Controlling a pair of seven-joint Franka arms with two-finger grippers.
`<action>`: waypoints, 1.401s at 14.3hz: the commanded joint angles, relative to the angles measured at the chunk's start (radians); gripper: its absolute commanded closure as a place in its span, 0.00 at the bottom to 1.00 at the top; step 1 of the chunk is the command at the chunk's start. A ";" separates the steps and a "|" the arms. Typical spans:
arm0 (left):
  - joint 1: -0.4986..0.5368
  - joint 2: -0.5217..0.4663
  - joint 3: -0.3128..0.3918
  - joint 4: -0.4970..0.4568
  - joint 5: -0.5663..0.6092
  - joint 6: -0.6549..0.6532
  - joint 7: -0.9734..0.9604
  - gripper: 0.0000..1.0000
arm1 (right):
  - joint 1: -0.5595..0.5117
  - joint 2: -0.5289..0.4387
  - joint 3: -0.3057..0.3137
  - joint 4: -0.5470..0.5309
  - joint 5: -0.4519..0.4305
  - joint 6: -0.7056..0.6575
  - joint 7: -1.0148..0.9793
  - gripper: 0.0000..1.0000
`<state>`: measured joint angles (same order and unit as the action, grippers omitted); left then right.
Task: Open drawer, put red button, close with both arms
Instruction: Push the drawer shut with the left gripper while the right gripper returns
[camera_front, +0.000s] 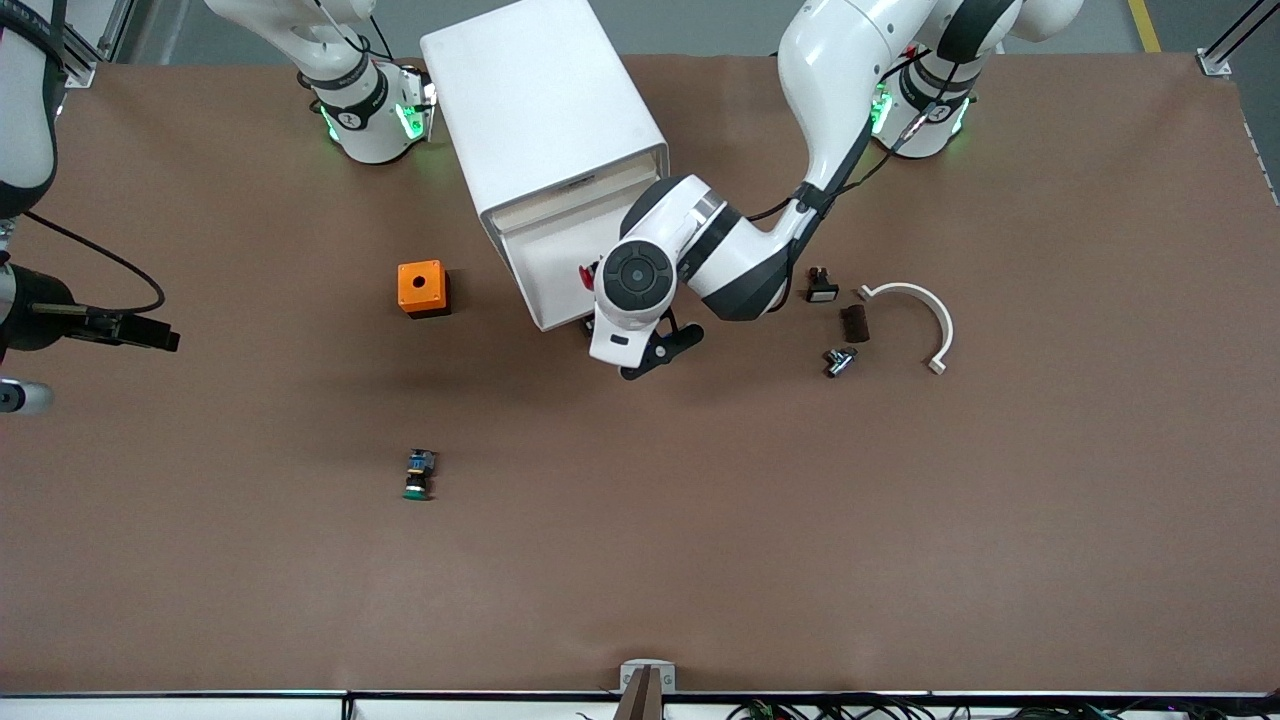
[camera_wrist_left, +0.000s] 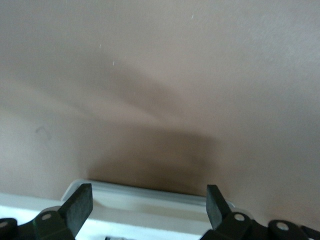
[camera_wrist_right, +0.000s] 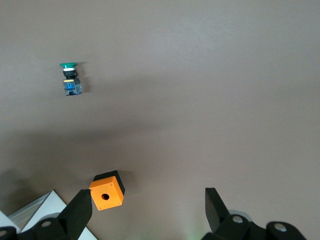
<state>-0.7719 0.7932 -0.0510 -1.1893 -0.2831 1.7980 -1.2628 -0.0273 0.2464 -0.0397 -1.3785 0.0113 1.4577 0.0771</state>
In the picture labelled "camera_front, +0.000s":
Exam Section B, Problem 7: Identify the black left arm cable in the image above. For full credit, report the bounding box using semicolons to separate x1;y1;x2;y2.
743;45;926;227

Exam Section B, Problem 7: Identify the orange button enclosure box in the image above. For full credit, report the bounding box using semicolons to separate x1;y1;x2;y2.
396;259;452;320

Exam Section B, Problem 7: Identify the white plastic drawer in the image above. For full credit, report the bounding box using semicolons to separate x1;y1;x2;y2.
503;188;646;334
488;160;656;233

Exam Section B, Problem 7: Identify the grey metal edge bracket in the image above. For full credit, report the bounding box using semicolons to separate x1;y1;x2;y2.
619;659;677;720

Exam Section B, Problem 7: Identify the aluminium frame profile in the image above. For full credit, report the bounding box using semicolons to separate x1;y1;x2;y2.
1197;0;1280;78
60;0;138;88

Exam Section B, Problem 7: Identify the brown table cover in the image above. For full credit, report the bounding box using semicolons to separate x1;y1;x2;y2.
0;52;1280;696

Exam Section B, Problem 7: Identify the green mushroom push button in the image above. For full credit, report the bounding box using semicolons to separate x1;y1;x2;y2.
402;448;439;502

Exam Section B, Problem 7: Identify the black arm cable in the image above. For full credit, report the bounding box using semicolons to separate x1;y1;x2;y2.
743;45;926;227
18;208;168;317

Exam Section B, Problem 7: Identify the white curved plastic bracket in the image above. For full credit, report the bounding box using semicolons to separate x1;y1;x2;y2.
857;281;956;377

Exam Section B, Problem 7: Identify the white table edge rail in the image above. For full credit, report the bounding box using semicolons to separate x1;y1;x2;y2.
0;689;1280;720

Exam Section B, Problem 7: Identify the white drawer cabinet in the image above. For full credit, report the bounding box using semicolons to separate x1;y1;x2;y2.
419;0;670;271

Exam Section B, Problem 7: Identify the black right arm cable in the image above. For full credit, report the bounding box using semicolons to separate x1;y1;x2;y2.
18;208;168;317

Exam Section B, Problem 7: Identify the black cable bundle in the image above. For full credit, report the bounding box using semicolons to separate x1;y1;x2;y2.
575;695;1280;720

